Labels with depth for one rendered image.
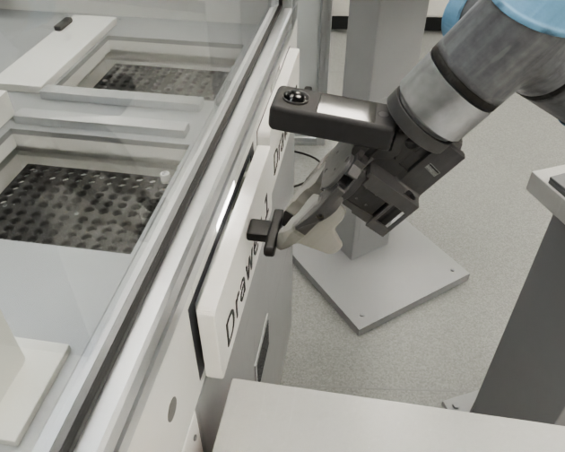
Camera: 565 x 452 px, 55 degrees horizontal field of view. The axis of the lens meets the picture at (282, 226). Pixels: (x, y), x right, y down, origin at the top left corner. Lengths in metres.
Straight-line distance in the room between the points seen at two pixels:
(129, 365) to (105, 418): 0.04
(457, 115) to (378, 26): 0.95
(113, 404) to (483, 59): 0.37
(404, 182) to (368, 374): 1.11
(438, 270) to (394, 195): 1.35
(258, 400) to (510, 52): 0.44
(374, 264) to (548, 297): 0.79
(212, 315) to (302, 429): 0.19
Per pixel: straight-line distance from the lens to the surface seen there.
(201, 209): 0.52
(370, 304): 1.72
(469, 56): 0.47
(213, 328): 0.53
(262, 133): 0.75
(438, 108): 0.48
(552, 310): 1.17
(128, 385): 0.40
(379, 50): 1.44
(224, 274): 0.54
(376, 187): 0.52
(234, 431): 0.63
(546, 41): 0.47
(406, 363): 1.65
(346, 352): 1.64
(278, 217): 0.63
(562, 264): 1.11
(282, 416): 0.64
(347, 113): 0.51
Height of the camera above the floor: 1.31
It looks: 41 degrees down
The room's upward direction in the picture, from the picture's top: straight up
